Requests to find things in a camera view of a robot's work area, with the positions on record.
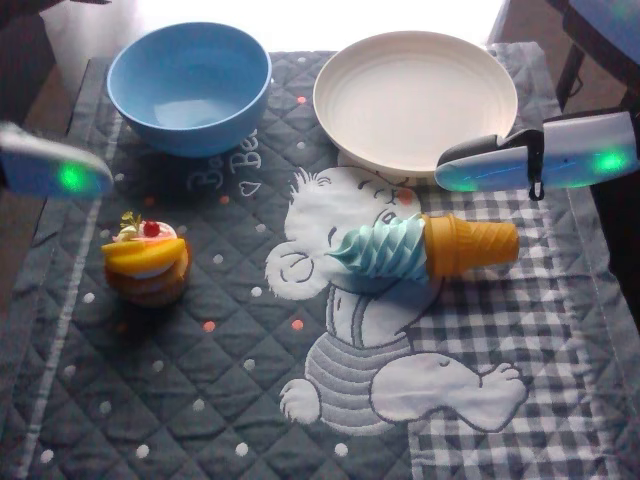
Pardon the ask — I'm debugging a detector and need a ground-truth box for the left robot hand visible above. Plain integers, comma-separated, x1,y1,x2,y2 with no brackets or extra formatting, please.
0,122,114,201

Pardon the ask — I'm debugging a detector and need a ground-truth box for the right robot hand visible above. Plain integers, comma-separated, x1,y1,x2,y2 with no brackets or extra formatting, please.
433,110,640,194

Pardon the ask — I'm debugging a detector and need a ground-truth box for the toy blue ice cream cone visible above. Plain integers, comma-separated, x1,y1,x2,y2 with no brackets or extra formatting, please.
323,212,520,291

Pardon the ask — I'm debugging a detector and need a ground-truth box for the toy cake with fruit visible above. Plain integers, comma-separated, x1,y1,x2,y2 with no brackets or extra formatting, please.
100,210,193,307

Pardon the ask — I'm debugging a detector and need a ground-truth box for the white round plate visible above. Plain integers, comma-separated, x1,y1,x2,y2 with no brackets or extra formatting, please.
312,30,520,177

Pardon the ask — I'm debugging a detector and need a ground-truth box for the blue bowl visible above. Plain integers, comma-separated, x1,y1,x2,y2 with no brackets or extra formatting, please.
106,20,274,159

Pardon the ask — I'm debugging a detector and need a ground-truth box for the dark furniture with leg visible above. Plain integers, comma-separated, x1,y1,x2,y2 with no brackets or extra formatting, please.
543,0,640,112

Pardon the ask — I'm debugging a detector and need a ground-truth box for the grey quilt with printed bear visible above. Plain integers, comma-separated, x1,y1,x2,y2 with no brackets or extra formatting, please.
0,42,640,480

